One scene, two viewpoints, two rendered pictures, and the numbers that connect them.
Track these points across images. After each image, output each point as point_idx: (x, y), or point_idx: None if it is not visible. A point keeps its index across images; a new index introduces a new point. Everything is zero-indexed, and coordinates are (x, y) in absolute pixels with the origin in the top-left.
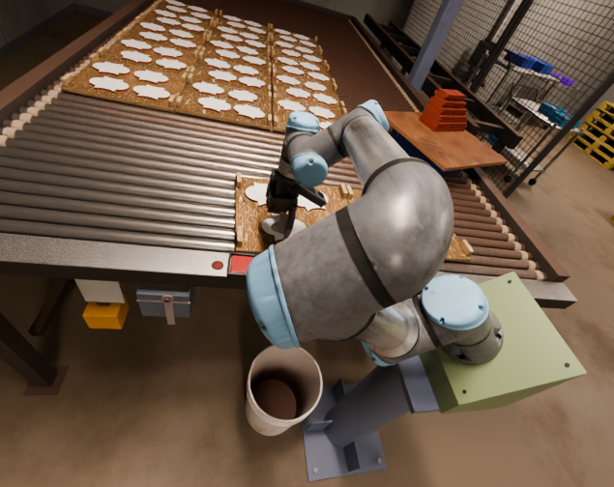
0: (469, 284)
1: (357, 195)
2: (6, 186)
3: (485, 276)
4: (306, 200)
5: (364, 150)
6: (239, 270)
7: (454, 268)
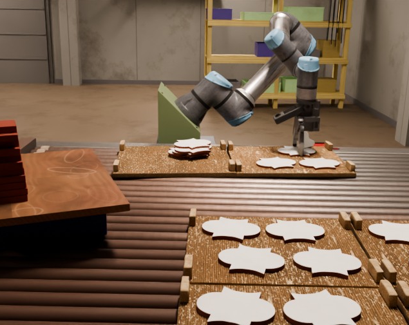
0: (216, 72)
1: (219, 169)
2: None
3: (113, 146)
4: (279, 160)
5: (288, 26)
6: (321, 144)
7: None
